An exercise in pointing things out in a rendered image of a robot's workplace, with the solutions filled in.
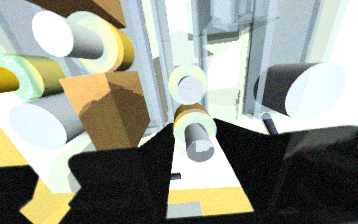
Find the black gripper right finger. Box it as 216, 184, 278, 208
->
212, 118, 358, 210

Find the tan rectangular block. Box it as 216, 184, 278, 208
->
59, 70, 150, 151
26, 0, 127, 29

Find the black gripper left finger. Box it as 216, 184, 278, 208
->
67, 123, 175, 220

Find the dark grey rod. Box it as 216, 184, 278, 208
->
263, 118, 278, 136
170, 173, 181, 180

